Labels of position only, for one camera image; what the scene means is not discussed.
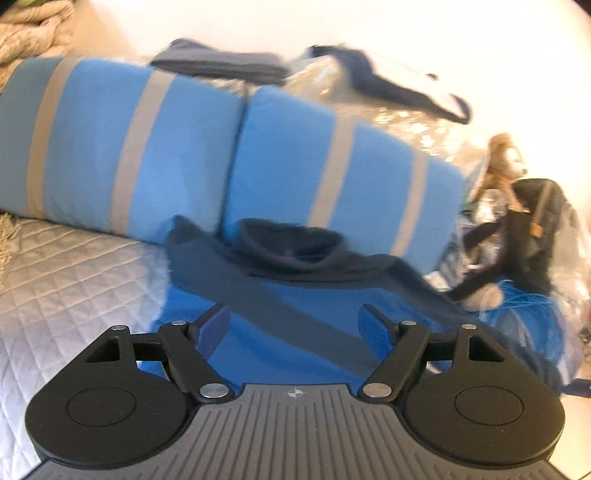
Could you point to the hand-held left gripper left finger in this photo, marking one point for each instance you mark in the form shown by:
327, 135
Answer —
214, 325

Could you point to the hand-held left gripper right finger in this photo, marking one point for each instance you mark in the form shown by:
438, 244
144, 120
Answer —
374, 327

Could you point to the blue fleece jacket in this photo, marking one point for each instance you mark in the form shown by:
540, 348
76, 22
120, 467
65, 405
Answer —
295, 300

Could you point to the folded dark grey clothes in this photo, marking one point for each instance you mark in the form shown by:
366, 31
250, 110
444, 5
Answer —
221, 62

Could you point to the pale quilted lace bedspread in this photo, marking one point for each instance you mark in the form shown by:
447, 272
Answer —
69, 286

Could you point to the blue striped pillow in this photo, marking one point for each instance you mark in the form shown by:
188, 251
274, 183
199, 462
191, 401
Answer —
286, 175
92, 147

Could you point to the black backpack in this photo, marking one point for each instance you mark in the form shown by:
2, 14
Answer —
540, 221

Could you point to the clear floral plastic cover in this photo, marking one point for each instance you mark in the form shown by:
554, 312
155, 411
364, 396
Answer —
415, 129

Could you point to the brown teddy bear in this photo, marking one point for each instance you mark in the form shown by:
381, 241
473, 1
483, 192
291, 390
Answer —
501, 157

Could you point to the navy garment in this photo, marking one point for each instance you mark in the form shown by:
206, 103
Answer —
392, 83

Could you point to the beige comforter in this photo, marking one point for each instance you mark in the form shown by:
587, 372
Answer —
27, 32

